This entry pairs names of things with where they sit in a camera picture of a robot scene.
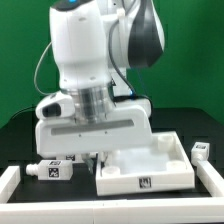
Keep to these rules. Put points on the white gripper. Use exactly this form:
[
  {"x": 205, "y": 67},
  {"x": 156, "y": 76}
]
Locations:
[{"x": 124, "y": 128}]

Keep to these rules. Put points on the white square table top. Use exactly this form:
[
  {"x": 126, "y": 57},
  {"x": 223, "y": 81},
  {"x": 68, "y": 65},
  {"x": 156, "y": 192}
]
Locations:
[{"x": 161, "y": 166}]

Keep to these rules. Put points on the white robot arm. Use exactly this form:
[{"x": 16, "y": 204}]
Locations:
[{"x": 92, "y": 40}]

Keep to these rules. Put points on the white U-shaped fence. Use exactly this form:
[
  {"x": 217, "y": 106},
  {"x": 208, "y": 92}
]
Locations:
[{"x": 144, "y": 211}]

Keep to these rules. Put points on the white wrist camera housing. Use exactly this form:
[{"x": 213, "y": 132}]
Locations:
[{"x": 57, "y": 105}]

